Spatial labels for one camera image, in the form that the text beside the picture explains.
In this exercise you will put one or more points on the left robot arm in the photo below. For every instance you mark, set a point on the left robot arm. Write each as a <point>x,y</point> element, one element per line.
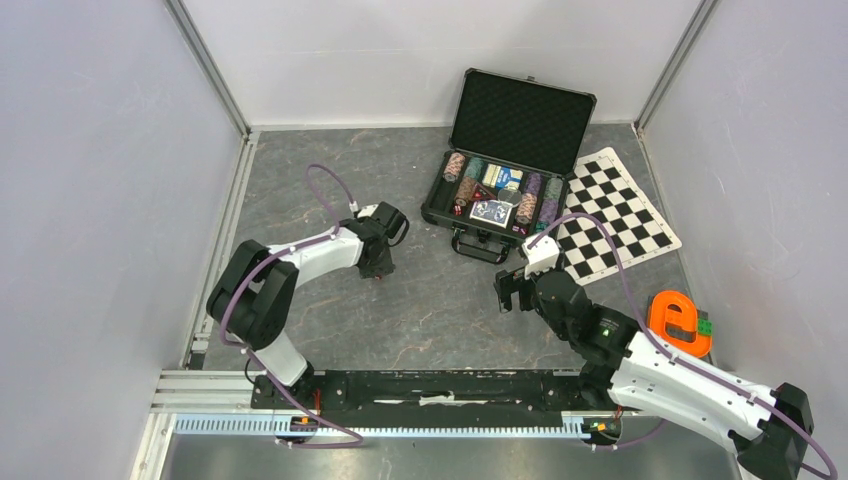
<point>252,298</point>

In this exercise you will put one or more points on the grey green chip stack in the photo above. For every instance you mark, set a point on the grey green chip stack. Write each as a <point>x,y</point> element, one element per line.
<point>553,189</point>

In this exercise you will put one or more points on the blue card box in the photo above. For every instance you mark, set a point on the blue card box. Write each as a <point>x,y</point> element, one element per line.
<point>499,177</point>

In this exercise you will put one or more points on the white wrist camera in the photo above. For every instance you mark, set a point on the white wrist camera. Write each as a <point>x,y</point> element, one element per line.
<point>362,211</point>
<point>541,253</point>

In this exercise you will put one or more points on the clear round dealer button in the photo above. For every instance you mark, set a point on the clear round dealer button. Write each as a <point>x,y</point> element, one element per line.
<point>510,196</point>

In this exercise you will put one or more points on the dark grey mat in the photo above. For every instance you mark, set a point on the dark grey mat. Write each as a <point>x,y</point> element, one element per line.
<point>702,344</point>

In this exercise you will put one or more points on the orange tape dispenser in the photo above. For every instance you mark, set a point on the orange tape dispenser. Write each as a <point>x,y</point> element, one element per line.
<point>682,324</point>

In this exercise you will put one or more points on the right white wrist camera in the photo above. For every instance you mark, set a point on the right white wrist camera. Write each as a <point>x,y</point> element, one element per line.
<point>541,253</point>

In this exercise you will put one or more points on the red triangle all-in button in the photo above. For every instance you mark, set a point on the red triangle all-in button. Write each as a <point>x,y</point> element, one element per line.
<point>481,193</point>

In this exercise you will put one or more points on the blue playing card deck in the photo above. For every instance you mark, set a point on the blue playing card deck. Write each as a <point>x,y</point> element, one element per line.
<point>493,212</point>

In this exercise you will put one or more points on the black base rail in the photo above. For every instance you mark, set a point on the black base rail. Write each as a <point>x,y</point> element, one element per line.
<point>447,398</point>

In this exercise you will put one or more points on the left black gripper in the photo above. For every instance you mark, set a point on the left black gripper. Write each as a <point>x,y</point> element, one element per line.
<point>384,267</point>

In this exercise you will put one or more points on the black poker set case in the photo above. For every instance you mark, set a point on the black poker set case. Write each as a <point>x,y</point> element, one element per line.
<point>513,122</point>

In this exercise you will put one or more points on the purple chip stack in case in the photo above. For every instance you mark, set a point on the purple chip stack in case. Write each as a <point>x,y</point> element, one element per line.
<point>533,184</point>

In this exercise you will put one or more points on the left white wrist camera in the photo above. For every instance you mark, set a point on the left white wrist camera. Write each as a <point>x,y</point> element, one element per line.
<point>362,211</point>

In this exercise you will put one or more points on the green toy block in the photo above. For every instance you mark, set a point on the green toy block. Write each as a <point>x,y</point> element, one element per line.
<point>704,327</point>

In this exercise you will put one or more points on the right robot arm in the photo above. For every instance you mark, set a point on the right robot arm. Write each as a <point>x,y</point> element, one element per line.
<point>765,428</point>

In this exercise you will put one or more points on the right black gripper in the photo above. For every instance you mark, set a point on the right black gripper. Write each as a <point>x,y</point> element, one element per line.
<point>504,285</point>

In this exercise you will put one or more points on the purple chip stack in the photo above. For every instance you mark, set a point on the purple chip stack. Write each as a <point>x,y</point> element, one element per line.
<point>547,214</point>
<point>533,184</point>

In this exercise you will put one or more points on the green chip stack in case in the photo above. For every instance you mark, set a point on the green chip stack in case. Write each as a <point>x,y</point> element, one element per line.
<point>474,168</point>

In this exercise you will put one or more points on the orange chip stack in case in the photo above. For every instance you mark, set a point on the orange chip stack in case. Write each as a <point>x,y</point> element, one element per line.
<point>465,191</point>

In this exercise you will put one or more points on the black white checkered mat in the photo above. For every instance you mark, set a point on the black white checkered mat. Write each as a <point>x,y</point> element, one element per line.
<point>603,188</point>

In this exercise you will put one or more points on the pink chip stack in case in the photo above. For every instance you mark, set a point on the pink chip stack in case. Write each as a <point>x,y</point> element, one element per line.
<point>526,209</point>

